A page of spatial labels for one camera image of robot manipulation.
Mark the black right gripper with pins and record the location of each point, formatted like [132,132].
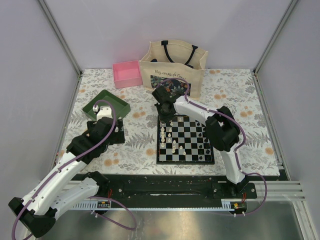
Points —
[164,119]

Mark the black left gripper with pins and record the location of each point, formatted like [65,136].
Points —
[118,137]

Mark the black white chess board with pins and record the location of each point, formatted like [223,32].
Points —
[188,135]

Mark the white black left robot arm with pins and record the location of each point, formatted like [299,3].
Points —
[39,210]

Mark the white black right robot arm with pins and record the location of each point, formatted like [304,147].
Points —
[221,130]

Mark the beige canvas tote bag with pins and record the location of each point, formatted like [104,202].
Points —
[174,59]

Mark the pink plastic box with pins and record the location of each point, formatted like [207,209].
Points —
[127,74]

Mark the floral patterned table mat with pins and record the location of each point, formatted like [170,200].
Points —
[233,88]

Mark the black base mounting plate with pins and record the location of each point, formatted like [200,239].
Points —
[121,186]

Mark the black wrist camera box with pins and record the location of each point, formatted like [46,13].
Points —
[161,95]

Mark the white slotted cable duct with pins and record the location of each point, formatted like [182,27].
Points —
[92,205]

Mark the left aluminium corner post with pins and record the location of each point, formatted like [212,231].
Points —
[59,35]

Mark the aluminium corner post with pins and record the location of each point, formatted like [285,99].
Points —
[284,19]
[59,35]

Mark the right aluminium corner post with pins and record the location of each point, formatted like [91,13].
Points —
[284,19]

